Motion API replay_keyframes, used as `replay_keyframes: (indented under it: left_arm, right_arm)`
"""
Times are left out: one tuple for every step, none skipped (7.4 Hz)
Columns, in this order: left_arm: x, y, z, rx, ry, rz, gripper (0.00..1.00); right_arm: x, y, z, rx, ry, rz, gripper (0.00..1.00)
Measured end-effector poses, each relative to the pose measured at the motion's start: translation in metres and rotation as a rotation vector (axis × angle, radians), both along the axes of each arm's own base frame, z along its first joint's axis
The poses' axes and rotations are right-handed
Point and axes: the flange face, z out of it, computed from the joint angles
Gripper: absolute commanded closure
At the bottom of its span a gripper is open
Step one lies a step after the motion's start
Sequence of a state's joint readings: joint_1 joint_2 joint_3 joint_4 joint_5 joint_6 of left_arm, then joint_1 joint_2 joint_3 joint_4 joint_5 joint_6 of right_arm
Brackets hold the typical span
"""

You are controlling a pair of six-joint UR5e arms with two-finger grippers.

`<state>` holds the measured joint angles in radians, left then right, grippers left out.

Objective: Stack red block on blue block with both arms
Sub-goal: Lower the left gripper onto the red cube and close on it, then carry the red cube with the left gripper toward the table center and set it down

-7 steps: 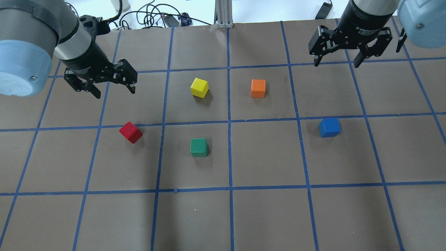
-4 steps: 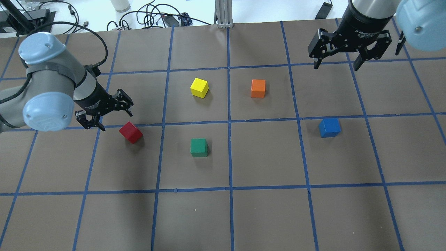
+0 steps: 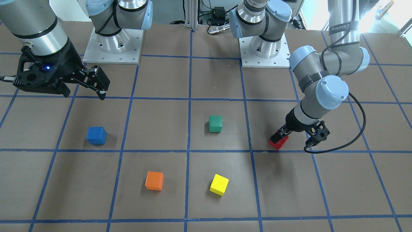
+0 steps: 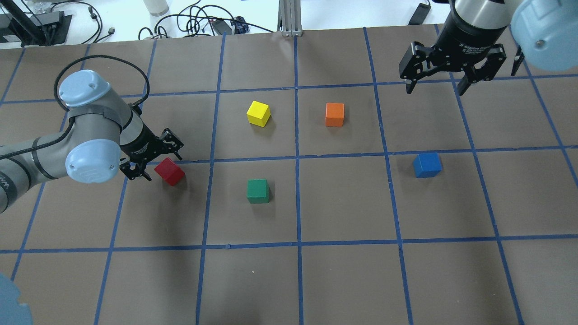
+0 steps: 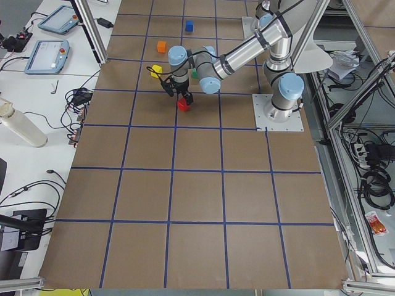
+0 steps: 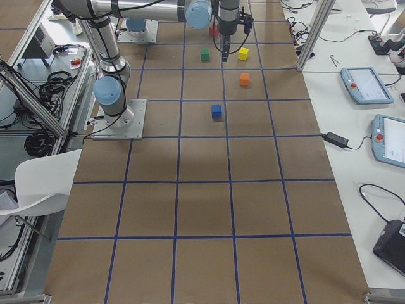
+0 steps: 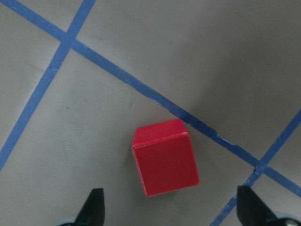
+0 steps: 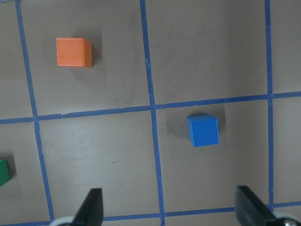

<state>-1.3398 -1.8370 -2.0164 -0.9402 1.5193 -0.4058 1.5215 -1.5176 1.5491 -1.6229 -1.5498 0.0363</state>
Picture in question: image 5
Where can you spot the white bottle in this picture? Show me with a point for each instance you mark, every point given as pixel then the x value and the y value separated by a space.
pixel 17 122

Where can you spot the black power adapter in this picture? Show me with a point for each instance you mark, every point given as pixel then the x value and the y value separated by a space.
pixel 104 23

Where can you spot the aluminium frame post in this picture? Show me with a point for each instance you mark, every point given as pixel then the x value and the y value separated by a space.
pixel 84 14

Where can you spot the teach pendant far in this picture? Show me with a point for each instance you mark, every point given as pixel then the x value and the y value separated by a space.
pixel 60 21

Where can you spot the blue wooden block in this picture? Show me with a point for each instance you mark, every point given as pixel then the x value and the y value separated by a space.
pixel 189 26

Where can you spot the teach pendant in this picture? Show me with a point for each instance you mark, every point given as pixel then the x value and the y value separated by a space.
pixel 48 57
pixel 60 21

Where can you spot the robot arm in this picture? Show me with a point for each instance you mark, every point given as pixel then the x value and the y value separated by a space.
pixel 276 24

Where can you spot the green wooden block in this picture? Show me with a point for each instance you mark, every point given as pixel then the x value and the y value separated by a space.
pixel 194 74

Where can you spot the orange wooden block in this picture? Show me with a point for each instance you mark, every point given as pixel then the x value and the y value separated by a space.
pixel 161 47

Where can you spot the yellow wooden block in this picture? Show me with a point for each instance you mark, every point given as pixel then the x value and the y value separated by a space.
pixel 156 71

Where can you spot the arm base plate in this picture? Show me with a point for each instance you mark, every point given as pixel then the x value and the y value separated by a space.
pixel 268 118
pixel 248 25

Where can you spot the hex key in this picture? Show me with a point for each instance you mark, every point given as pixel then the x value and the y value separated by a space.
pixel 55 86

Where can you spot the teach pendant near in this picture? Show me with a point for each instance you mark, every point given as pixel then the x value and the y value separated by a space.
pixel 48 57

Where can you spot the red wooden block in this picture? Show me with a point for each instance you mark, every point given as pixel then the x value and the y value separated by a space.
pixel 183 105

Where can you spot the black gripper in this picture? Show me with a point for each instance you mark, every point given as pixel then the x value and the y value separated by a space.
pixel 181 87

